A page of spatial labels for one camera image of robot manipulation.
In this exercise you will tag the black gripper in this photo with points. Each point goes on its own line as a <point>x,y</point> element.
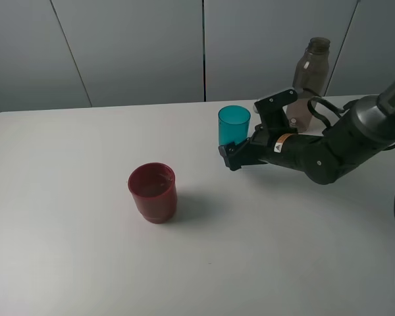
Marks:
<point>284,150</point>

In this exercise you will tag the teal translucent plastic cup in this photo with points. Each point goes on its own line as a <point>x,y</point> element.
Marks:
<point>234,122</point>

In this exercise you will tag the smoky grey water bottle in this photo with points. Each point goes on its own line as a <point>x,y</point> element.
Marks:
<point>309,79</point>

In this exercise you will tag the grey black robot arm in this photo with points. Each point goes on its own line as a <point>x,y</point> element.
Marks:
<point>352,135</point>

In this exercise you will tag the red plastic cup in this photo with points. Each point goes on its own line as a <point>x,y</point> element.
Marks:
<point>153,189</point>

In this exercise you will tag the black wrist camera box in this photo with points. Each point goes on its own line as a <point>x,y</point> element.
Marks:
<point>271,112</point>

